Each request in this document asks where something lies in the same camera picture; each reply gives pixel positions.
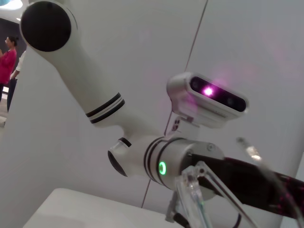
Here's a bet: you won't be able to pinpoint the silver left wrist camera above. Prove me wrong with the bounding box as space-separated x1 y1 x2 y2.
166 72 249 140

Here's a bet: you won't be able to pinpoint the woman in pink shirt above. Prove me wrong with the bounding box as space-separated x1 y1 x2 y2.
0 35 19 103

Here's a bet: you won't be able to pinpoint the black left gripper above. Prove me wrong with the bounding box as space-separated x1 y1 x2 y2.
190 154 304 219

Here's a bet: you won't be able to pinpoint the clear white glasses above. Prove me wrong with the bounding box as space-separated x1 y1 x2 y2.
174 136 304 228

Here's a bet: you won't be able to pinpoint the round ceiling light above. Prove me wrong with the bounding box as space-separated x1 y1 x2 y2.
0 0 24 10

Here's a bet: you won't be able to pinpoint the person in white shirt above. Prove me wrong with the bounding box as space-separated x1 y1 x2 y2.
6 49 27 112

